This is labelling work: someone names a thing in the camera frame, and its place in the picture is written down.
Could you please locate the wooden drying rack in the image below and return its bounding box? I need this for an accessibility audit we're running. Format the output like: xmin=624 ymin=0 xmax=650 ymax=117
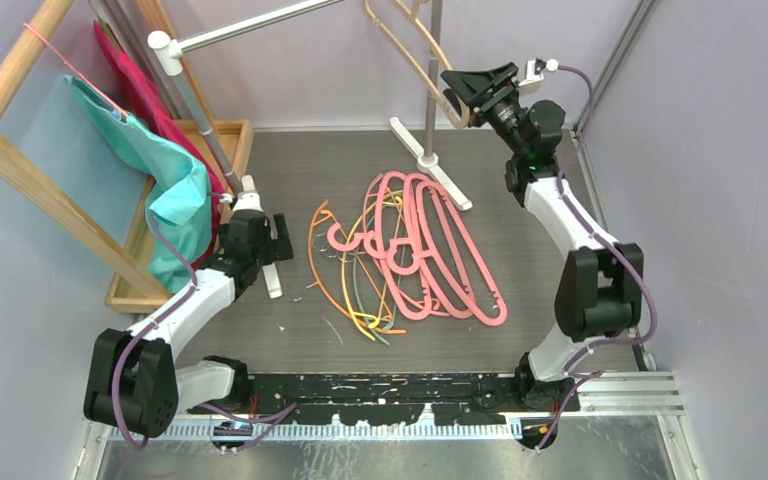
xmin=0 ymin=0 xmax=255 ymax=314

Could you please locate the yellow plastic hanger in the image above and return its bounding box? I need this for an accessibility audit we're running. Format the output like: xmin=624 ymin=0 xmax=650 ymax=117
xmin=340 ymin=193 xmax=405 ymax=345

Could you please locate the white garment rack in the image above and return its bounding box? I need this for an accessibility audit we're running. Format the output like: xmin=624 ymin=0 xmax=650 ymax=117
xmin=146 ymin=1 xmax=472 ymax=211

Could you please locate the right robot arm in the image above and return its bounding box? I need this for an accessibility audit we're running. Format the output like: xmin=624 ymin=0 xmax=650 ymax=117
xmin=441 ymin=59 xmax=656 ymax=411

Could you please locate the pink red cloth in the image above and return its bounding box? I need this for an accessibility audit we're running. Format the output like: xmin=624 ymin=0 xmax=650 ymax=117
xmin=93 ymin=19 xmax=225 ymax=255

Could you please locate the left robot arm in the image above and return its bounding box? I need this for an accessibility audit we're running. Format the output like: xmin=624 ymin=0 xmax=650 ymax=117
xmin=83 ymin=209 xmax=294 ymax=440

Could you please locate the teal cloth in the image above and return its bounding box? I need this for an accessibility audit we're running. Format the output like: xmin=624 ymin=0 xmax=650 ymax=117
xmin=65 ymin=75 xmax=213 ymax=293

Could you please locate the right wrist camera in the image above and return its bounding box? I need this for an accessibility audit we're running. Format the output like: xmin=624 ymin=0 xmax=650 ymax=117
xmin=518 ymin=58 xmax=560 ymax=89

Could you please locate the beige plastic hanger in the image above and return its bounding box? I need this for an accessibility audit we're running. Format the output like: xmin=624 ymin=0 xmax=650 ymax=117
xmin=363 ymin=0 xmax=471 ymax=130

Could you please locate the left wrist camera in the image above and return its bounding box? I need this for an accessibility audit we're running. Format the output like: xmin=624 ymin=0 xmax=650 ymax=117
xmin=232 ymin=174 xmax=263 ymax=212

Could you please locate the green plastic hanger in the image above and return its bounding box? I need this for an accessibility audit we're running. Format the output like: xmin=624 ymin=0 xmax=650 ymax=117
xmin=350 ymin=254 xmax=406 ymax=347

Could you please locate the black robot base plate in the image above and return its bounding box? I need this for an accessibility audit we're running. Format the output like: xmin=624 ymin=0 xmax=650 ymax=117
xmin=192 ymin=371 xmax=580 ymax=449

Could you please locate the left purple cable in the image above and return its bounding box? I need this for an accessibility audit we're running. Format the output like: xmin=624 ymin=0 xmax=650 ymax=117
xmin=110 ymin=188 xmax=298 ymax=452

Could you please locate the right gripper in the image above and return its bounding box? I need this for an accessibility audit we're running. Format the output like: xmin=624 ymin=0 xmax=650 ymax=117
xmin=440 ymin=63 xmax=528 ymax=159

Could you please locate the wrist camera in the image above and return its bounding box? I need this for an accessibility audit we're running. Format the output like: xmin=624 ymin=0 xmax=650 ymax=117
xmin=232 ymin=174 xmax=263 ymax=212
xmin=518 ymin=58 xmax=560 ymax=89

